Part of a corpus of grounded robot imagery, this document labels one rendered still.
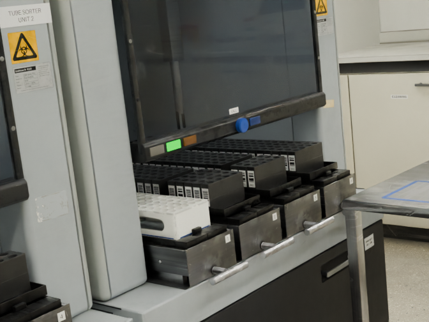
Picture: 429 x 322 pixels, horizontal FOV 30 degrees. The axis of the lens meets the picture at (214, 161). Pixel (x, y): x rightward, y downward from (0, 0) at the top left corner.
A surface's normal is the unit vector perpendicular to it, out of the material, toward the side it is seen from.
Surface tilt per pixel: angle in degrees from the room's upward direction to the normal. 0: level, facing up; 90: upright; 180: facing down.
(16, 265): 90
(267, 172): 90
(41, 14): 90
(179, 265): 90
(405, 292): 0
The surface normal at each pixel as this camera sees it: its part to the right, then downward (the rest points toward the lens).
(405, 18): -0.63, 0.22
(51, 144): 0.77, 0.04
